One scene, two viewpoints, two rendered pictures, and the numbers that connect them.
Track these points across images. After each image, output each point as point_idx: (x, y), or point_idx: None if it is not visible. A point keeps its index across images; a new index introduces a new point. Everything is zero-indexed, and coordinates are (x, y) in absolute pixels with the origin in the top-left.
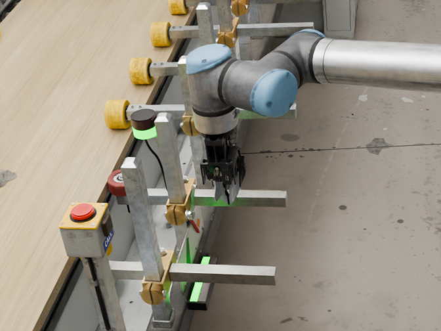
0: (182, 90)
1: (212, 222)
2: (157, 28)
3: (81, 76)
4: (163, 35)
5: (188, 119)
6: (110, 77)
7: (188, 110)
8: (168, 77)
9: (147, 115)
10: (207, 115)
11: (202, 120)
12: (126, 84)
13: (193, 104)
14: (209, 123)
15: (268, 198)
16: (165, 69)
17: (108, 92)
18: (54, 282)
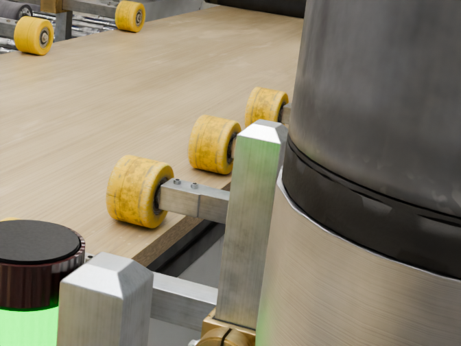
0: (226, 233)
1: None
2: (210, 127)
3: (6, 175)
4: (219, 145)
5: (219, 333)
6: (68, 193)
7: (228, 303)
8: (202, 239)
9: (40, 248)
10: (442, 256)
11: (359, 296)
12: (95, 215)
13: (309, 107)
14: (427, 343)
15: None
16: (199, 201)
17: (44, 220)
18: None
